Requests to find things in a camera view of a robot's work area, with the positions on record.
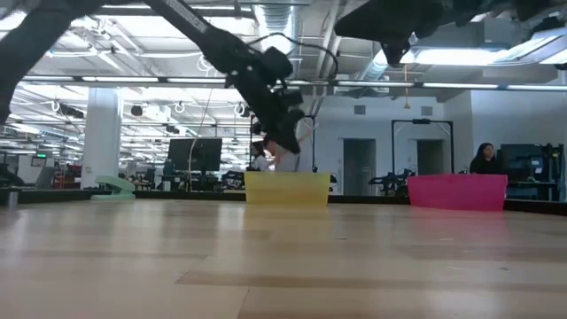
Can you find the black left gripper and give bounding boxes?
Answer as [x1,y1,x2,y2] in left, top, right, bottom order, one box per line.
[224,60,307,155]

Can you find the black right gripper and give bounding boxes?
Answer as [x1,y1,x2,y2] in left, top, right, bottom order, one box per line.
[334,0,444,68]

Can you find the person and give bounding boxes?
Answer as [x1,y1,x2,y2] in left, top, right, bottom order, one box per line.
[263,132,312,174]
[468,142,502,175]
[250,140,272,173]

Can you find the overhead LED light bar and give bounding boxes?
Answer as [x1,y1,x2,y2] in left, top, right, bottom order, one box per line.
[21,74,567,93]

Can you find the yellow translucent plastic bin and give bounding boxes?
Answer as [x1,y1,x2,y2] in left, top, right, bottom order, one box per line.
[243,171,332,207]

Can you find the grey door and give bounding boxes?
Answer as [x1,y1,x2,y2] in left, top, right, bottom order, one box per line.
[416,139,446,175]
[343,138,377,197]

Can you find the black computer monitor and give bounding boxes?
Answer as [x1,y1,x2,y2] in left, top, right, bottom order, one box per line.
[167,137,223,173]

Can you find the red plastic bin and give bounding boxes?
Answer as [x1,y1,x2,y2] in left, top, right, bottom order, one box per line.
[406,173,509,213]

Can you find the black equipment cabinet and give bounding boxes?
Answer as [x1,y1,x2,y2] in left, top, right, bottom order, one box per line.
[495,142,566,201]

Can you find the mint green stapler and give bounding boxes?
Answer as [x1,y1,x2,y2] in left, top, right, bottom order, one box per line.
[89,175,136,203]

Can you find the white building column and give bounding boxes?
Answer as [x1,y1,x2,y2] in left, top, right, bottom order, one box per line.
[81,86,124,190]

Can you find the red tool cabinet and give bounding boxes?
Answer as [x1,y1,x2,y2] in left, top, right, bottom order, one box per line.
[52,163,83,191]

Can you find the black background station frame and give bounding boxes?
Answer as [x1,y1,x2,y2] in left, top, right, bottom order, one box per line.
[249,113,317,175]
[391,118,455,176]

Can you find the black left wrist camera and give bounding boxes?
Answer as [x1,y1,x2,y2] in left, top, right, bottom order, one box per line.
[260,46,294,82]

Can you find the yellow hanging cable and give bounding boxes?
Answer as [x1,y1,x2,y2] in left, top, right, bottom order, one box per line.
[187,88,213,192]

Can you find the black left camera cable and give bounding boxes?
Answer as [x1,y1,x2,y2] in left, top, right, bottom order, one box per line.
[247,33,340,83]

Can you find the black cable bundle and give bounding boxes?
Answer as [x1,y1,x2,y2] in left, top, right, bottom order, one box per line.
[0,163,27,188]

